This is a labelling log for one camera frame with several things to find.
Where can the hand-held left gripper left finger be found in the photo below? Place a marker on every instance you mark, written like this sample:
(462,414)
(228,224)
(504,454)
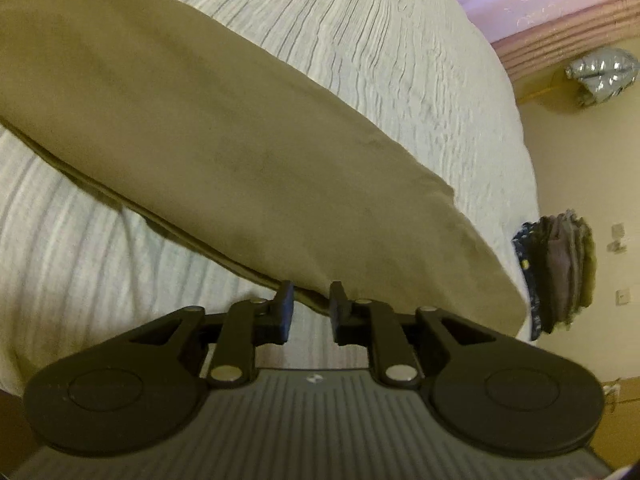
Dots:
(286,312)

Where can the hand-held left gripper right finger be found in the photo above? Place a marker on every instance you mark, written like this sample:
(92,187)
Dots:
(338,312)

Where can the khaki pants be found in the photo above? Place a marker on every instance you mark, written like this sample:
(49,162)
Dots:
(200,125)

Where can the pile of folded brownish clothes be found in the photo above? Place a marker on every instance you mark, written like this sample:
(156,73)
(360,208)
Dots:
(567,270)

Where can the dark blue patterned cloth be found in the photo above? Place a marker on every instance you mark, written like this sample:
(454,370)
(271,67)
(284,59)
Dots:
(525,256)

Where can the white quilted bedspread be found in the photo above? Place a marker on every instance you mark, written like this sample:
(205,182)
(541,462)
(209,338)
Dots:
(380,60)

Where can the pink drape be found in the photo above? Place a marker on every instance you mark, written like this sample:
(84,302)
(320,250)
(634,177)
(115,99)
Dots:
(550,42)

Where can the silver foil balloon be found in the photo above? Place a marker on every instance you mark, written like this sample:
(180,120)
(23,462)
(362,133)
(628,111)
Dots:
(602,74)

